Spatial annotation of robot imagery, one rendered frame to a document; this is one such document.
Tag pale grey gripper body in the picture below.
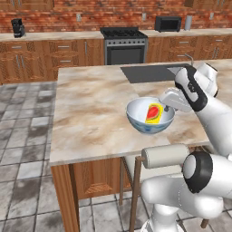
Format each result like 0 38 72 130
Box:
159 87 195 113

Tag yellow and red cup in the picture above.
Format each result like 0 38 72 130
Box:
144 102 165 125

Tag white and blue bowl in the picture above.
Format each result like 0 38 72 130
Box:
125 96 177 135

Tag marble top wooden dining table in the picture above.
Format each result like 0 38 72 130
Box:
49 58 232 232

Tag dark sink basin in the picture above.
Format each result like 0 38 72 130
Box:
120 63 195 84

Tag silver tap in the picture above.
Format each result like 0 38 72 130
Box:
183 53 195 66

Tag wooden base cupboards with drawers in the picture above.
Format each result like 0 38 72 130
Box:
146 34 232 63
0 38 106 86

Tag steel oven with black hob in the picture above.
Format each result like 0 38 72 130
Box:
100 26 150 66

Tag black microwave oven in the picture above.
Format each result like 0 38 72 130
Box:
154 15 183 34

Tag grey cylinder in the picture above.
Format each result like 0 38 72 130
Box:
184 14 194 32

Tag black coffee machine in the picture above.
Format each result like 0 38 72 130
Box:
10 17 26 39

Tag wooden wall cupboards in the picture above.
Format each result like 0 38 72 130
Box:
0 0 55 12

